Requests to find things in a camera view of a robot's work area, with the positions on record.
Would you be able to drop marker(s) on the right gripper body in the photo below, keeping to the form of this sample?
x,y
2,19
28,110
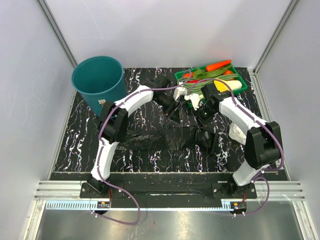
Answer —
x,y
203,113

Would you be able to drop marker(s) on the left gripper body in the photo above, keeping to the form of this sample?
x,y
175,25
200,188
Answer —
x,y
170,111

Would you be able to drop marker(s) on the black trash bag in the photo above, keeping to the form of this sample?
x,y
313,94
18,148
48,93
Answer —
x,y
149,129

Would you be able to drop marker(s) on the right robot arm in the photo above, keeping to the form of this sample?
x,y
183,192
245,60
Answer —
x,y
263,144

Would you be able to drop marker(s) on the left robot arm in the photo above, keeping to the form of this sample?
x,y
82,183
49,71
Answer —
x,y
113,123

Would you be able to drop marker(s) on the teal plastic trash bin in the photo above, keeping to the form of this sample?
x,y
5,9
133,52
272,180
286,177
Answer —
x,y
99,79

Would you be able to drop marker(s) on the green long beans bundle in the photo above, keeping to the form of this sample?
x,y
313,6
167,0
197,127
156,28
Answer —
x,y
196,88

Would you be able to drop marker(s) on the yellow white cabbage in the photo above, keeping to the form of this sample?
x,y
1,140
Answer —
x,y
233,84

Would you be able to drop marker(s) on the green plastic vegetable tray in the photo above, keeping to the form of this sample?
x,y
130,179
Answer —
x,y
200,73

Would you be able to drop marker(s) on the small orange carrot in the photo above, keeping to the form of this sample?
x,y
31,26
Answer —
x,y
187,75

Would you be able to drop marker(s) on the large orange carrot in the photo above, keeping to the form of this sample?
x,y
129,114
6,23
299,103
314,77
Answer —
x,y
217,65

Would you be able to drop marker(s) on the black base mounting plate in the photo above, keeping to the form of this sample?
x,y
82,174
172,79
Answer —
x,y
168,190

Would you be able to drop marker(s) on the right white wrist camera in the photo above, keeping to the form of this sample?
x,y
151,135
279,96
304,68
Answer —
x,y
193,100

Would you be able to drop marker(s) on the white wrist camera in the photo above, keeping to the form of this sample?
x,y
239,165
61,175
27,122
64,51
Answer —
x,y
178,92
193,100

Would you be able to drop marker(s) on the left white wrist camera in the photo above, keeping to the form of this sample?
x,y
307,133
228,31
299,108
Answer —
x,y
178,92

